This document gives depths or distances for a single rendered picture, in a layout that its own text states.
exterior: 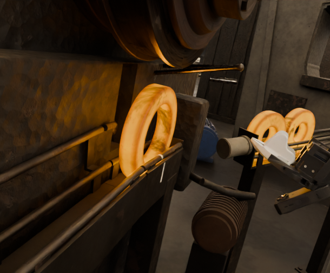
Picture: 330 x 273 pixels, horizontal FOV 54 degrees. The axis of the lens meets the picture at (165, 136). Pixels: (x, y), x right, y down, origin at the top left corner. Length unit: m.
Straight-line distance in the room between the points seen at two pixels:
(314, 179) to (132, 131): 0.36
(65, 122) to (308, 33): 2.89
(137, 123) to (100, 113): 0.07
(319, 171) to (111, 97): 0.41
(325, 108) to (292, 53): 0.58
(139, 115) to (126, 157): 0.07
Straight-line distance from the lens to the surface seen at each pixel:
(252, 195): 0.97
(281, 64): 3.26
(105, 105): 0.57
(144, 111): 0.53
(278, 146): 0.68
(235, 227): 0.89
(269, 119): 1.02
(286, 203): 0.71
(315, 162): 0.67
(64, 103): 0.48
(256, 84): 3.32
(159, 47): 0.48
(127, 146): 0.54
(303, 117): 1.15
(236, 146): 0.93
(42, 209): 0.46
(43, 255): 0.38
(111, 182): 0.60
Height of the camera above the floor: 0.92
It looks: 16 degrees down
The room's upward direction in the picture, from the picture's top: 11 degrees clockwise
